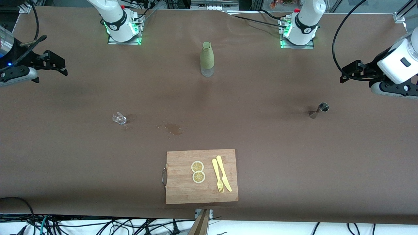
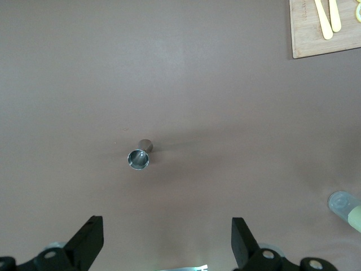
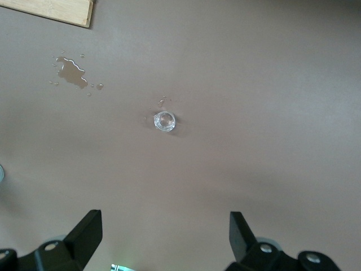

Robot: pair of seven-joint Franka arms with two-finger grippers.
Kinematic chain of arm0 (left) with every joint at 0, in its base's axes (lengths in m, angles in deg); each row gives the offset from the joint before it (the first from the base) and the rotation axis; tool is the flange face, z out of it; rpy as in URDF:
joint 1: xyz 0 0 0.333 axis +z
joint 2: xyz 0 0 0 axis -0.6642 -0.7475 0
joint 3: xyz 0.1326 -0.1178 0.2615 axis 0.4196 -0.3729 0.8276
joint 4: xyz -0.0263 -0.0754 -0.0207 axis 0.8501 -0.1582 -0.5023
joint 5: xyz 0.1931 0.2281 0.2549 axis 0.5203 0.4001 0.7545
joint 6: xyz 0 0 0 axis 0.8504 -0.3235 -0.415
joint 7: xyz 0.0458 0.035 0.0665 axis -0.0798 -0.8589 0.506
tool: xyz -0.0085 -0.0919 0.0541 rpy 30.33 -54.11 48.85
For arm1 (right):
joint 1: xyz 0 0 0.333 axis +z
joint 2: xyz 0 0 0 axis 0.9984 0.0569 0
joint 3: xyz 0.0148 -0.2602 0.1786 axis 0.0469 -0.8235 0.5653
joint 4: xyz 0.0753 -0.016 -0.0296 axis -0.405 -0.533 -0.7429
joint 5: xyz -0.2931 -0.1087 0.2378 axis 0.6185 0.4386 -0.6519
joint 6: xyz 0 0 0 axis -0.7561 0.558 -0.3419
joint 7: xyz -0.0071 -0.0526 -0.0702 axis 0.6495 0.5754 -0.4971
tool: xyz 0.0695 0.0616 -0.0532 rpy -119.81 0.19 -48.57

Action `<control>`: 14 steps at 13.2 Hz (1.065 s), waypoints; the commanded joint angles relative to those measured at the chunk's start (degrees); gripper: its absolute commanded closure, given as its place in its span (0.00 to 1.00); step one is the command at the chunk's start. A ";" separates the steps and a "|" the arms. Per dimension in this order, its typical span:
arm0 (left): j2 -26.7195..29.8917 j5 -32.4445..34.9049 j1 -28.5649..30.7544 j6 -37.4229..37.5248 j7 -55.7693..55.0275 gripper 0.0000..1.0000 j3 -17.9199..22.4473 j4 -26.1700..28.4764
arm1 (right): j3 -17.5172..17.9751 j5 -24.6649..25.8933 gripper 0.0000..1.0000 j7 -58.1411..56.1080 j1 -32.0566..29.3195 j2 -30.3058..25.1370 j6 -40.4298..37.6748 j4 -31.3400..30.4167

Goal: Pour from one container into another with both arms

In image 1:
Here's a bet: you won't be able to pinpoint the steel jigger measuring cup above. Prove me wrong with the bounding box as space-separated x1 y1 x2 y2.
309 102 329 119

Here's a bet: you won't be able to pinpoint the brown table cover sheet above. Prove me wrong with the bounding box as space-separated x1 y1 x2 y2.
0 6 418 226

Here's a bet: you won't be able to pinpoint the small metal bits on table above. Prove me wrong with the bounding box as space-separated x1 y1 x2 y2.
158 123 183 136

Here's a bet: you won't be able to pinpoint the green bottle with clear base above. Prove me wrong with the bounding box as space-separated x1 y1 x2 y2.
200 41 215 77

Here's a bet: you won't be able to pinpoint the grey power strip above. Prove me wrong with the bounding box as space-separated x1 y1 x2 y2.
190 0 239 10

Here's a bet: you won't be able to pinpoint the yellow plastic knife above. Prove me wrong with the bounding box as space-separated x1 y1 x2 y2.
216 155 233 192

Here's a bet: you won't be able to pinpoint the yellow plastic fork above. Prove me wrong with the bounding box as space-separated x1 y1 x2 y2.
212 158 224 194

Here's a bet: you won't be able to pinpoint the wooden cutting board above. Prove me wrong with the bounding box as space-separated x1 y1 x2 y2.
162 149 239 205

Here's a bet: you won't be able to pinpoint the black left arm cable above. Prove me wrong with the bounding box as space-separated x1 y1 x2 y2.
332 0 369 80

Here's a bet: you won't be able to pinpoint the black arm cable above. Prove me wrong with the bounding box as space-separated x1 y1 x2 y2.
332 0 369 80
10 0 48 67

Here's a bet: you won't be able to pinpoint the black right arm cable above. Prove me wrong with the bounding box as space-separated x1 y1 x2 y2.
10 0 48 67

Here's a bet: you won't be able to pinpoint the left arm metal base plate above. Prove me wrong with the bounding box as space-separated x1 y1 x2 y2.
280 16 314 49

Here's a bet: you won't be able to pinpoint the aluminium frame corner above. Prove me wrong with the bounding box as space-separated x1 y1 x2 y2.
19 0 37 13
394 0 418 24

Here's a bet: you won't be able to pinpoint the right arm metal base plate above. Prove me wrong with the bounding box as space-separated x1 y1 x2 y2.
108 13 143 45

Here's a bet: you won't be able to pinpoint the black right base cables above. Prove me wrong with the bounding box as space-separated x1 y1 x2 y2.
131 0 157 25

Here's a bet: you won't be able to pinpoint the black left base cable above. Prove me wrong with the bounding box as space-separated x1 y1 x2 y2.
225 9 288 26

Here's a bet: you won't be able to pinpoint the black looped cable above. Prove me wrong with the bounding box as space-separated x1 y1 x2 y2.
0 197 37 235

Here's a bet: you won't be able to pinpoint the tangled black floor cables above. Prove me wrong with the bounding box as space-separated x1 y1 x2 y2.
20 214 185 235

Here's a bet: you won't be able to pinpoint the wooden post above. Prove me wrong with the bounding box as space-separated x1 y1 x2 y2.
188 209 211 235

